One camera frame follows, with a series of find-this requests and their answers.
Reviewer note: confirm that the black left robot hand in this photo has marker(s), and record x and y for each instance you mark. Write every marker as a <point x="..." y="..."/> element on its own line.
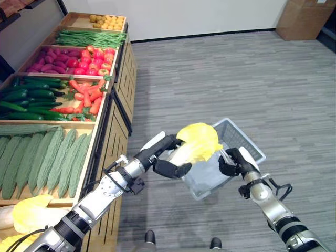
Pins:
<point x="151" y="160"/>

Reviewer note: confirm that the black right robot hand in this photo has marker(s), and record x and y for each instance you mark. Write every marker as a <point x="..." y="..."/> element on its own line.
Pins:
<point x="248" y="158"/>

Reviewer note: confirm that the grey plastic basket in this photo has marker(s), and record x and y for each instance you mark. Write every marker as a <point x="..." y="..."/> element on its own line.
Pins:
<point x="207" y="178"/>

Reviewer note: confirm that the yellow napa cabbage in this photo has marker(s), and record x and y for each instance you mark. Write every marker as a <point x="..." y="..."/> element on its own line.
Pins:
<point x="199" y="139"/>
<point x="34" y="212"/>
<point x="13" y="240"/>

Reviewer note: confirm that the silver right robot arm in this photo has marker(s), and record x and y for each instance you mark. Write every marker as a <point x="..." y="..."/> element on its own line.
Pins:
<point x="262" y="197"/>

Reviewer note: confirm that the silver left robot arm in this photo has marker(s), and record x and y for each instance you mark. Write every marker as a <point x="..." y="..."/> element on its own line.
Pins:
<point x="110" y="189"/>

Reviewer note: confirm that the wooden produce display stand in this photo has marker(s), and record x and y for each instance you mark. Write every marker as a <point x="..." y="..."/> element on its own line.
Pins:
<point x="118" y="136"/>

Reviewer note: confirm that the green bitter gourd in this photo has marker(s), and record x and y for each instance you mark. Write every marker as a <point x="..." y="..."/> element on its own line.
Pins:
<point x="42" y="160"/>
<point x="63" y="157"/>
<point x="52" y="157"/>
<point x="72" y="165"/>
<point x="30" y="162"/>
<point x="29" y="129"/>
<point x="9" y="157"/>
<point x="15" y="170"/>
<point x="82" y="162"/>
<point x="3" y="145"/>

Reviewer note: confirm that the wooden crate of cucumbers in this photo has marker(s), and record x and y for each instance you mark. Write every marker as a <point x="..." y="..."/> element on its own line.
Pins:
<point x="101" y="110"/>

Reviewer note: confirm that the wooden crate of bitter gourds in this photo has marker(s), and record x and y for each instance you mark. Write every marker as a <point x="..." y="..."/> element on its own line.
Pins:
<point x="84" y="126"/>

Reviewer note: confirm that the dark robot left foot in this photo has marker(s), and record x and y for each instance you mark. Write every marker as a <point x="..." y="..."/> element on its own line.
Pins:
<point x="150" y="236"/>

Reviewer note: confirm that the dark robot foot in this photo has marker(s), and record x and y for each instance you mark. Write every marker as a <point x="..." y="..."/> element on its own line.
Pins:
<point x="150" y="236"/>
<point x="216" y="242"/>

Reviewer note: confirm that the orange carrot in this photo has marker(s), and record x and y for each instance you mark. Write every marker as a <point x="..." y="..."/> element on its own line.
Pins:
<point x="95" y="89"/>
<point x="95" y="96"/>
<point x="79" y="96"/>
<point x="77" y="86"/>
<point x="95" y="106"/>
<point x="64" y="110"/>
<point x="79" y="107"/>
<point x="87" y="100"/>

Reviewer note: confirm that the dark robot right foot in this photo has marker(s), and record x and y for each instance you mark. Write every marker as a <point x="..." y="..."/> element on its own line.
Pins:
<point x="216" y="242"/>

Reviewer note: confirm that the dark green cucumber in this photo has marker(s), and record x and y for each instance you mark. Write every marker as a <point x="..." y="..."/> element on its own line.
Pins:
<point x="32" y="86"/>
<point x="26" y="116"/>
<point x="15" y="95"/>
<point x="48" y="113"/>
<point x="46" y="104"/>
<point x="42" y="79"/>
<point x="57" y="84"/>
<point x="41" y="94"/>
<point x="11" y="106"/>

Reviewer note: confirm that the purple sweet potato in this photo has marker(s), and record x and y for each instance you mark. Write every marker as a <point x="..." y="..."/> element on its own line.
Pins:
<point x="60" y="64"/>
<point x="47" y="68"/>
<point x="74" y="53"/>
<point x="49" y="59"/>
<point x="51" y="54"/>
<point x="41" y="61"/>
<point x="38" y="66"/>
<point x="32" y="70"/>
<point x="60" y="69"/>
<point x="63" y="57"/>

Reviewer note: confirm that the green bean pile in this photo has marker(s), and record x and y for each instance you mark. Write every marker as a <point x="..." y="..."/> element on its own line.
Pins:
<point x="89" y="39"/>

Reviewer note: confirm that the yellow round fruit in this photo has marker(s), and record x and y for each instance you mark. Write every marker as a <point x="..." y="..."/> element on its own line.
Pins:
<point x="97" y="25"/>
<point x="104" y="26"/>
<point x="120" y="20"/>
<point x="118" y="27"/>
<point x="114" y="19"/>
<point x="108" y="18"/>
<point x="98" y="18"/>
<point x="92" y="18"/>

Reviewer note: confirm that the black cabinet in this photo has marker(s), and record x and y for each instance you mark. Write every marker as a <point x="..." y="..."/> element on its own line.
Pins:
<point x="328" y="36"/>

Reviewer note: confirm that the brown cardboard box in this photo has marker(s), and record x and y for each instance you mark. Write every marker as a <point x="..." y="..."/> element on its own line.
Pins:
<point x="302" y="18"/>

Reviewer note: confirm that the wooden crate of tomatoes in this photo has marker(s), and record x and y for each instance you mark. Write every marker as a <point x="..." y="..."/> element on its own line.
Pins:
<point x="31" y="59"/>

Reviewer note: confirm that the wooden crate of yellow fruit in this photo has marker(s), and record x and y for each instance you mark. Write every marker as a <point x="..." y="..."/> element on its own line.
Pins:
<point x="76" y="22"/>

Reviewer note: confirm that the wooden crate of green beans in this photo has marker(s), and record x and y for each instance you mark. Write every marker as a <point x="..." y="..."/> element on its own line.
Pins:
<point x="51" y="36"/>

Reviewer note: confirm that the dark wooden wall shelf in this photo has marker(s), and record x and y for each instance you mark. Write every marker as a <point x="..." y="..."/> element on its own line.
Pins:
<point x="10" y="10"/>

